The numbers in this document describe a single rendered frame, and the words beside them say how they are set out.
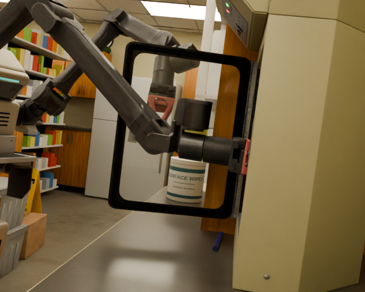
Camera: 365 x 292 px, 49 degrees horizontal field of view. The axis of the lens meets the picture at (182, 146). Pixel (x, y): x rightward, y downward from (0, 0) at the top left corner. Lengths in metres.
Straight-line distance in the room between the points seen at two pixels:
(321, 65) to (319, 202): 0.23
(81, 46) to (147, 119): 0.23
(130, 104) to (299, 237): 0.43
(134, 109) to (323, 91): 0.38
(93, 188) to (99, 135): 0.77
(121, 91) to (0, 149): 0.68
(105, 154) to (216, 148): 5.12
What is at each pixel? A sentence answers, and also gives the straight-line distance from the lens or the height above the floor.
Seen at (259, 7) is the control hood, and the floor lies 1.42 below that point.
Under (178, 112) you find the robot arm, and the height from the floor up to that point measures 1.23.
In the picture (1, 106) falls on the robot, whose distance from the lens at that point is 1.46.
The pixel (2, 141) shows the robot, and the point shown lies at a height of 1.08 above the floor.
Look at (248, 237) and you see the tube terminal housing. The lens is 0.71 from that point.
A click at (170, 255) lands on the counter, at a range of 0.86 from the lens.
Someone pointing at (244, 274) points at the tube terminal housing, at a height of 0.97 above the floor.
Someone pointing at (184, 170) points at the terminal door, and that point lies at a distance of 0.98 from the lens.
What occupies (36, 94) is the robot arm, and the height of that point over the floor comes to 1.25.
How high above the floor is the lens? 1.21
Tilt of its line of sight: 3 degrees down
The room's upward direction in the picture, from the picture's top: 7 degrees clockwise
